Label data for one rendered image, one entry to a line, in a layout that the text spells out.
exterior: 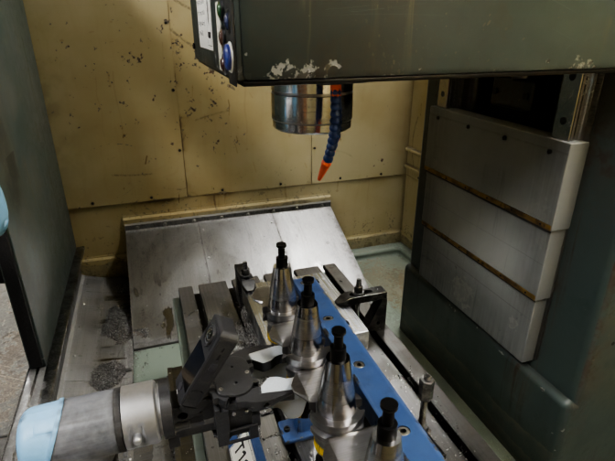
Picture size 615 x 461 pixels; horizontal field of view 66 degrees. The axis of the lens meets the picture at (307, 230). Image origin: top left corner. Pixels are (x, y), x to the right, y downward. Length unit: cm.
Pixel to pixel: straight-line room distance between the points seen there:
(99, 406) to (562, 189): 86
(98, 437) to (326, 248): 150
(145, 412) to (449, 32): 61
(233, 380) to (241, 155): 146
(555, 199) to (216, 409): 74
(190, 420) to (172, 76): 146
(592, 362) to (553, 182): 38
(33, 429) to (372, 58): 59
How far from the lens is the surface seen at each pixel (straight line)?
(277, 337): 68
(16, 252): 130
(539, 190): 107
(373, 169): 222
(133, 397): 63
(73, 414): 63
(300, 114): 89
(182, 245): 197
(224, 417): 63
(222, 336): 57
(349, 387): 53
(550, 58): 81
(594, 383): 121
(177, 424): 66
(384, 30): 65
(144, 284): 186
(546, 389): 123
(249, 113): 198
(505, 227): 117
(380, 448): 44
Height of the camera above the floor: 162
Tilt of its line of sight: 24 degrees down
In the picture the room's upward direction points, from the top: straight up
